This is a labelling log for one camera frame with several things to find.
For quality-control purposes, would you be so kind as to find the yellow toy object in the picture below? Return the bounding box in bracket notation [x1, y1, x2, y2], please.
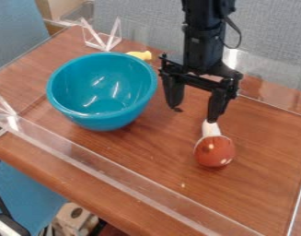
[127, 51, 152, 61]

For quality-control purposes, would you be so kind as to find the brown capped toy mushroom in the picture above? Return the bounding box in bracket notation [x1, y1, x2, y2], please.
[193, 121, 235, 168]

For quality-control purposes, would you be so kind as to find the white block with hole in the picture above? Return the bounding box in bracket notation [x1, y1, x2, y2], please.
[53, 202, 100, 236]

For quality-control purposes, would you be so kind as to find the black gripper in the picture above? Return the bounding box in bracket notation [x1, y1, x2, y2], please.
[159, 53, 244, 124]

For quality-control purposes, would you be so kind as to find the blue plastic bowl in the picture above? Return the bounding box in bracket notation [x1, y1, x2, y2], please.
[45, 53, 157, 131]

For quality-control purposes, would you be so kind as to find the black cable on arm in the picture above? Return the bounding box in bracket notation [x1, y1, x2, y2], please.
[221, 15, 244, 50]

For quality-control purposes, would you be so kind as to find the clear acrylic corner bracket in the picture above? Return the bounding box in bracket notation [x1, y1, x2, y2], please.
[79, 16, 124, 53]

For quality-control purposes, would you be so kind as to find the clear acrylic front barrier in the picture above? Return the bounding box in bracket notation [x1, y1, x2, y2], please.
[0, 95, 261, 236]

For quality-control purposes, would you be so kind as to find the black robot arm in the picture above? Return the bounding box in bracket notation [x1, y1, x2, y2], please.
[159, 0, 244, 124]

